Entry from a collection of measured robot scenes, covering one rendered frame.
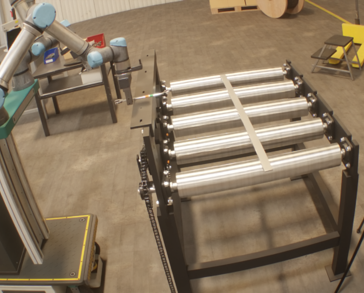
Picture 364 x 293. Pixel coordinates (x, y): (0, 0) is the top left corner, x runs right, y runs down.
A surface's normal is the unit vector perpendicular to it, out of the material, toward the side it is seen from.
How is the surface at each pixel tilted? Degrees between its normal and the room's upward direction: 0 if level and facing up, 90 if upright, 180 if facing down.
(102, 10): 90
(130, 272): 0
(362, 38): 90
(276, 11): 90
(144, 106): 0
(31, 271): 0
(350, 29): 90
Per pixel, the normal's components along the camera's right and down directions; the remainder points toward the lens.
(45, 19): 0.62, 0.18
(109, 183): -0.17, -0.88
